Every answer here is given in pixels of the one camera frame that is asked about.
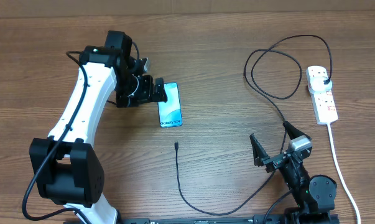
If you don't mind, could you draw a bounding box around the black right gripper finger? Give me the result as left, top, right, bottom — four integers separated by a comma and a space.
282, 121, 306, 140
249, 134, 269, 166

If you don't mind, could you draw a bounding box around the Samsung Galaxy smartphone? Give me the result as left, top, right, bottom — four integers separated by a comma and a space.
157, 82, 183, 128

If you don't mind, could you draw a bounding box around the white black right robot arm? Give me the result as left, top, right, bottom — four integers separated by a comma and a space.
249, 121, 340, 224

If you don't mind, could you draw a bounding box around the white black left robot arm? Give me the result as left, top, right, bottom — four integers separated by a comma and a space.
27, 30, 169, 223

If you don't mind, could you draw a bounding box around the white charger plug adapter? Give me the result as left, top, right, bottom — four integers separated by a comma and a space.
308, 77, 333, 94

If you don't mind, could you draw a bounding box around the white power strip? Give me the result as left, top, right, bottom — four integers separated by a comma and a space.
305, 65, 338, 125

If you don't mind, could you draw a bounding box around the cardboard backdrop panel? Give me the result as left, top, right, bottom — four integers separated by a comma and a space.
0, 0, 375, 18

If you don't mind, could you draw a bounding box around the white power strip cord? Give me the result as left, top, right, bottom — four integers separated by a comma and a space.
326, 123, 362, 224

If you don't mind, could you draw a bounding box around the black mounting rail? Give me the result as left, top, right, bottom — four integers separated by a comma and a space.
121, 213, 340, 224

